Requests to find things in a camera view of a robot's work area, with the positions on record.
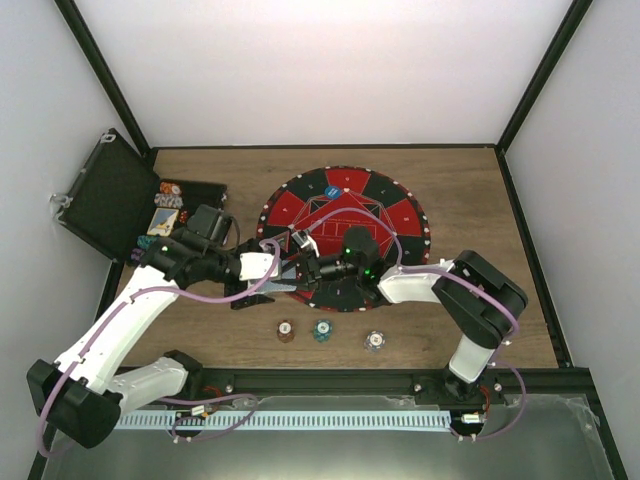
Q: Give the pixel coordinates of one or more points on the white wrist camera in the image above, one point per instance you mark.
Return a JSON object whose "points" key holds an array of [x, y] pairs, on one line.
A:
{"points": [[305, 242], [255, 265]]}

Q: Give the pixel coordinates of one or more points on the orange chip stack in case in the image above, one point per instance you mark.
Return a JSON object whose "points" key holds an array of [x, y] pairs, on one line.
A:
{"points": [[170, 188]]}

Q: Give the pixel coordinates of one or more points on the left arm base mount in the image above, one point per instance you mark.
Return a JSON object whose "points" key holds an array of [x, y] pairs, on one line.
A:
{"points": [[209, 393]]}

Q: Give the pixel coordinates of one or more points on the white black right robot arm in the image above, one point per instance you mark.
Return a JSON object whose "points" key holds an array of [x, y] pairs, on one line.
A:
{"points": [[483, 302]]}

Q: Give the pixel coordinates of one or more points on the blue dealer button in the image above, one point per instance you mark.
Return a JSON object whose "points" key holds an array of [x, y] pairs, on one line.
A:
{"points": [[332, 192]]}

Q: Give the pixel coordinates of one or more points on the round red black poker mat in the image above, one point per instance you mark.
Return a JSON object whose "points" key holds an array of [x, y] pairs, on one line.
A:
{"points": [[369, 199]]}

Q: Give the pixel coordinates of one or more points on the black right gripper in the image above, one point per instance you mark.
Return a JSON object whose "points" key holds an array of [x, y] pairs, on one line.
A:
{"points": [[309, 269]]}

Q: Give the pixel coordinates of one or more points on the black poker chip case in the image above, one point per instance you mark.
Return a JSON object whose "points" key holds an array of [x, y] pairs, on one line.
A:
{"points": [[112, 199]]}

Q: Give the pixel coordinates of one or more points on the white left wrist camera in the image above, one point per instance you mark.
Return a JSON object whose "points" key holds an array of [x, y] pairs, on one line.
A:
{"points": [[255, 265]]}

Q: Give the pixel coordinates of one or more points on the brown poker chip stack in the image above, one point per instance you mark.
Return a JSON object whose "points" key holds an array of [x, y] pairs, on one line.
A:
{"points": [[285, 331]]}

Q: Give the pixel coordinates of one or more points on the teal poker chip stack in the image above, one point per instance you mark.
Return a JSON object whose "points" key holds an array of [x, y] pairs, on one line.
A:
{"points": [[322, 331]]}

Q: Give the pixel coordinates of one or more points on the card deck in case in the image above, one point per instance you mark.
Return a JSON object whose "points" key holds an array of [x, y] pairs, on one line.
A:
{"points": [[162, 222]]}

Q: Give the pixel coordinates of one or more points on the grey striped chips in case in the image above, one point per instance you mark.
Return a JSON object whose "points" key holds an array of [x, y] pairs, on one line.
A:
{"points": [[171, 201]]}

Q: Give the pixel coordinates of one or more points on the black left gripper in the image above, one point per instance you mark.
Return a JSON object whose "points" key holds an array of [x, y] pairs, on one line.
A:
{"points": [[250, 301]]}

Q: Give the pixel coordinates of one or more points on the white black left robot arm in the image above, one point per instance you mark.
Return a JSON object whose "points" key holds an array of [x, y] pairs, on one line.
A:
{"points": [[80, 393]]}

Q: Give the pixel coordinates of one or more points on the light blue slotted cable duct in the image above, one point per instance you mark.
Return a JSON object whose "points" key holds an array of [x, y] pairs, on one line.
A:
{"points": [[401, 420]]}

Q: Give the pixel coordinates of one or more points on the blue white poker chip stack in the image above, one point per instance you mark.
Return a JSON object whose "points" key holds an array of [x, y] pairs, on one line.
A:
{"points": [[374, 341]]}

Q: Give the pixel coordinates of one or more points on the blue patterned card deck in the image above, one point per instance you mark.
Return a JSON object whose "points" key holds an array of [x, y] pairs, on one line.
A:
{"points": [[286, 283]]}

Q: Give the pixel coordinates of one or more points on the purple chip stack in case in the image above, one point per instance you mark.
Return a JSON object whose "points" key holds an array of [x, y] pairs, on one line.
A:
{"points": [[136, 255]]}

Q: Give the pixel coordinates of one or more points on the black aluminium frame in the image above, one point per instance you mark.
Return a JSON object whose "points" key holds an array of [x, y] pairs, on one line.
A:
{"points": [[564, 380]]}

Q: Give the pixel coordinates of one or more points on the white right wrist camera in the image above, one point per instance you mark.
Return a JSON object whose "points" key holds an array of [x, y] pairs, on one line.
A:
{"points": [[305, 242]]}

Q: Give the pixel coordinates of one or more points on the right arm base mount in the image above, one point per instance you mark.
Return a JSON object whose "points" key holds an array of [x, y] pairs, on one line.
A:
{"points": [[442, 388]]}

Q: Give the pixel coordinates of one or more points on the green chip stack in case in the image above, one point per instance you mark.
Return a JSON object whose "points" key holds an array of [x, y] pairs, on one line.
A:
{"points": [[144, 241]]}

